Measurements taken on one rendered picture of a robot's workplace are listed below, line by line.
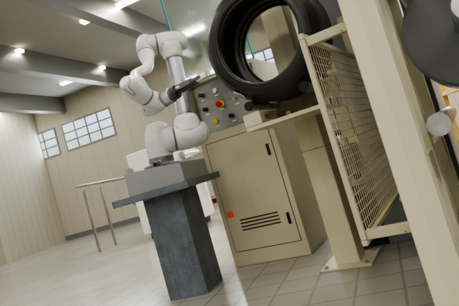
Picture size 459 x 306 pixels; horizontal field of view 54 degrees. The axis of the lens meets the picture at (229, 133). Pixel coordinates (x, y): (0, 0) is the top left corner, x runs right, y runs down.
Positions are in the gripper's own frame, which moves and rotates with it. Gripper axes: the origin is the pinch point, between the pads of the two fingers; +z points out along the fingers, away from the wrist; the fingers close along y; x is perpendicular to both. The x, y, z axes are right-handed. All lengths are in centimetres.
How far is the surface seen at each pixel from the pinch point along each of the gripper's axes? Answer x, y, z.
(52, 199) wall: -123, 616, -865
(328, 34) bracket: 29, -60, 78
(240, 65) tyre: 1.2, 15.0, 16.4
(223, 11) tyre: -17.4, -12.3, 31.0
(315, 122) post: 45, 26, 37
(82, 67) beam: -309, 493, -498
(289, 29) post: -5, 27, 46
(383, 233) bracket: 92, -60, 67
